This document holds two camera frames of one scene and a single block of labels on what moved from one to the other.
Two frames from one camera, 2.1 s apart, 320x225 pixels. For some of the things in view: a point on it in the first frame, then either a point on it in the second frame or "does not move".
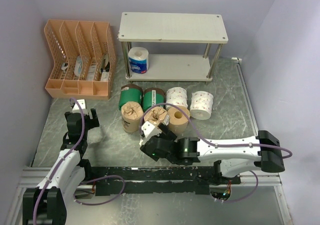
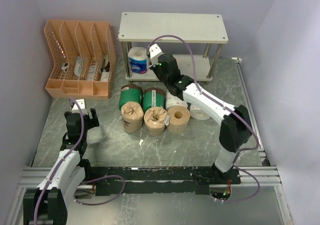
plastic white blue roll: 138,59 does not move
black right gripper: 166,132 → 154,67
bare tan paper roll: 178,120 does not move
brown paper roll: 155,115 does not move
